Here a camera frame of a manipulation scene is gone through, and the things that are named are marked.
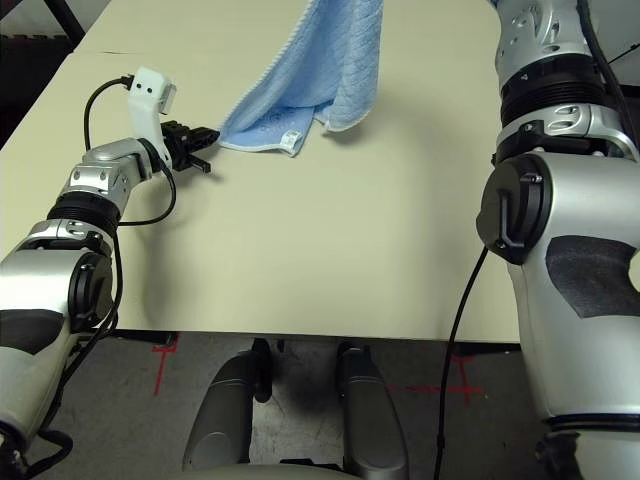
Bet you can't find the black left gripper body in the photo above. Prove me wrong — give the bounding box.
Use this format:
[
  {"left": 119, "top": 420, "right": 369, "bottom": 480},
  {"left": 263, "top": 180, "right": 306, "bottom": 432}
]
[{"left": 160, "top": 121, "right": 215, "bottom": 175}]

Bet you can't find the light blue towel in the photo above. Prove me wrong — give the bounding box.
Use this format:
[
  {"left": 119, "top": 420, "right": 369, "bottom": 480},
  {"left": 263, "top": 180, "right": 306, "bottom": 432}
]
[{"left": 218, "top": 0, "right": 385, "bottom": 159}]

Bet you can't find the black foam floor mat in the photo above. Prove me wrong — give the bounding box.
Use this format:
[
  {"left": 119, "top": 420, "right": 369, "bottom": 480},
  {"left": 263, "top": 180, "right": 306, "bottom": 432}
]
[{"left": 0, "top": 32, "right": 76, "bottom": 151}]

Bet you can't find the black-framed side table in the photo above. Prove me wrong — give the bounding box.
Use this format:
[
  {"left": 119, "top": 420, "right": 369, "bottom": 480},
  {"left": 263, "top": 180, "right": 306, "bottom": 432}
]
[{"left": 0, "top": 0, "right": 86, "bottom": 41}]

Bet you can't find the grey robot left leg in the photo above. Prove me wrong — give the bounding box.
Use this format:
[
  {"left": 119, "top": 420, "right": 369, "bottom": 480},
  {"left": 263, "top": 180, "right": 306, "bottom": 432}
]
[{"left": 182, "top": 338, "right": 275, "bottom": 474}]

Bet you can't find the grey robot leg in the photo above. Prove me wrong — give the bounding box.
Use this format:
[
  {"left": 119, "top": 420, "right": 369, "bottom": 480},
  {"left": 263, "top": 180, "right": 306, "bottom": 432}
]
[
  {"left": 337, "top": 340, "right": 409, "bottom": 480},
  {"left": 182, "top": 338, "right": 275, "bottom": 474}
]

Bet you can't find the grey robot right leg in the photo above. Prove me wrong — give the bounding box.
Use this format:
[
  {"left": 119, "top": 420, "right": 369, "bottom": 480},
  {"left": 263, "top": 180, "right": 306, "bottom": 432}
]
[{"left": 337, "top": 340, "right": 409, "bottom": 480}]

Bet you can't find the grey robot waist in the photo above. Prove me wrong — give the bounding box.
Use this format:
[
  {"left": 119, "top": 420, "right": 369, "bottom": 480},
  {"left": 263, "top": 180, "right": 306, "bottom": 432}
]
[{"left": 182, "top": 458, "right": 361, "bottom": 480}]

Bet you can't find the thin black floor cable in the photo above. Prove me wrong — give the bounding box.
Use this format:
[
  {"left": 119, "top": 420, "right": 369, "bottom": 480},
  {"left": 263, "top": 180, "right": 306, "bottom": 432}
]
[{"left": 605, "top": 43, "right": 640, "bottom": 65}]

